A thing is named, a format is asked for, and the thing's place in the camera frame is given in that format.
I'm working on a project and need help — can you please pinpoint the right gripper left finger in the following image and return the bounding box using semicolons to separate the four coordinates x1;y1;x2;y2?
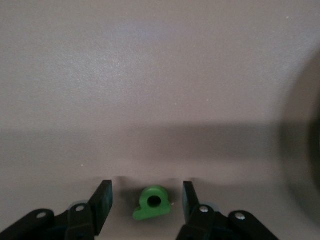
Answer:
0;179;114;240

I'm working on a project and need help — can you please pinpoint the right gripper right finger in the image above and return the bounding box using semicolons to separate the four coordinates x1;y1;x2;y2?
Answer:
174;180;279;240

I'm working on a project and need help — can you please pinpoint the green letter b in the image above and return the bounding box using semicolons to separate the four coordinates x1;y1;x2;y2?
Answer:
132;184;173;222

